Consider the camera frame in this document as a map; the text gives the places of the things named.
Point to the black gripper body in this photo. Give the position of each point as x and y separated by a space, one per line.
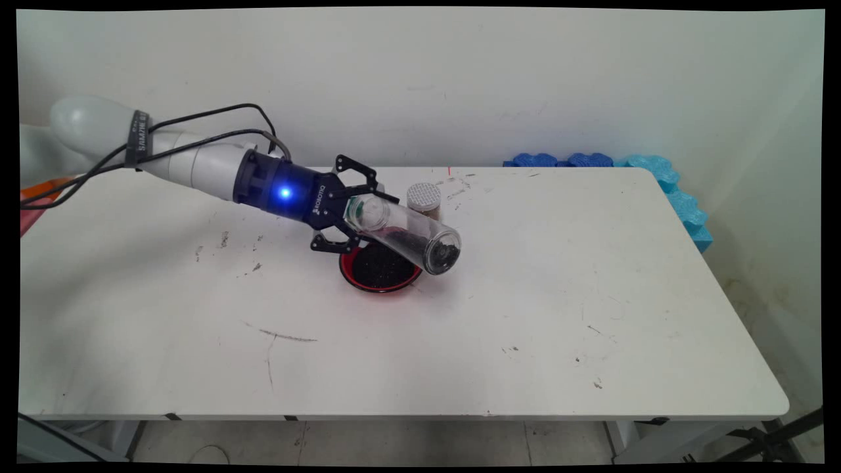
289 190

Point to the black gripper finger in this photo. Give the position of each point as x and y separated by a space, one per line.
338 244
368 179

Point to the clear plastic jar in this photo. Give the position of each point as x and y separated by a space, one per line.
407 233

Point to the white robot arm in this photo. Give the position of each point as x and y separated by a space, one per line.
197 167

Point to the red bowl with black seeds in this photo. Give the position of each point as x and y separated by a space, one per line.
381 272

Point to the spice jar with perforated lid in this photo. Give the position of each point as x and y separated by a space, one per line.
424 196

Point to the orange object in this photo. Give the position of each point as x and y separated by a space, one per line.
39 190

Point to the pink red object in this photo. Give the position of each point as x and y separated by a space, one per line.
27 221

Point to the light blue foam mat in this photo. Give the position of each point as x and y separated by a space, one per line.
683 203

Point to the black tripod stand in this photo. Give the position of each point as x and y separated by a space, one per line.
782 430

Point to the grey table leg frame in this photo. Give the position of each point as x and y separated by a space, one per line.
39 445

